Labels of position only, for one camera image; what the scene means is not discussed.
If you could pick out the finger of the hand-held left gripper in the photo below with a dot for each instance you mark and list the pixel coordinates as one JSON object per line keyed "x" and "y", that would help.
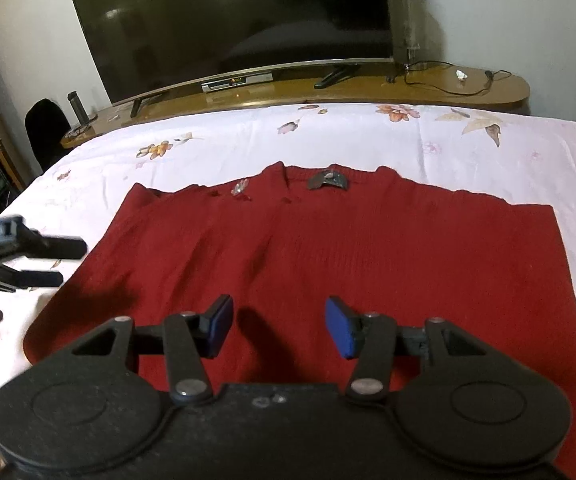
{"x": 62, "y": 248}
{"x": 42, "y": 278}

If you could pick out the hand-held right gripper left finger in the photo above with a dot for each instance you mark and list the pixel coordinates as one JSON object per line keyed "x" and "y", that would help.
{"x": 215, "y": 327}

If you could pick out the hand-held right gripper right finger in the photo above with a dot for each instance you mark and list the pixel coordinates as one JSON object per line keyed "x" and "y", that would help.
{"x": 340, "y": 327}

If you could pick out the red knitted sweater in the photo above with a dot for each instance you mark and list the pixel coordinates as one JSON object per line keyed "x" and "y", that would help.
{"x": 368, "y": 240}

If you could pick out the black chair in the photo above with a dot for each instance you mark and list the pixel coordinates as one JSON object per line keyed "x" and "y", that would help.
{"x": 42, "y": 132}

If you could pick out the dark cylindrical bottle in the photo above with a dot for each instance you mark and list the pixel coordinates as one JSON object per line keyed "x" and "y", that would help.
{"x": 75, "y": 107}

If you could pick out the white floral bedsheet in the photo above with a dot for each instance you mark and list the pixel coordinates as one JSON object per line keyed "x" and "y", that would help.
{"x": 493, "y": 160}

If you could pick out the wooden television stand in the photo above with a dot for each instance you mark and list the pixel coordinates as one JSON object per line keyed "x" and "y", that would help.
{"x": 288, "y": 95}

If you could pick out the silver set-top box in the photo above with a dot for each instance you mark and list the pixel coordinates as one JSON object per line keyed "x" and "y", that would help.
{"x": 238, "y": 81}

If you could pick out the small white crumpled object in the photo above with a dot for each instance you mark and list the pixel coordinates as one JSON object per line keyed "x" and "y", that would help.
{"x": 462, "y": 75}

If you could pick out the black flat screen television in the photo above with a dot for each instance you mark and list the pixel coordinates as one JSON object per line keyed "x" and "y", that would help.
{"x": 233, "y": 20}

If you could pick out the clear glass vase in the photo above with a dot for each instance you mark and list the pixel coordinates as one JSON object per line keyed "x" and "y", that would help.
{"x": 407, "y": 25}

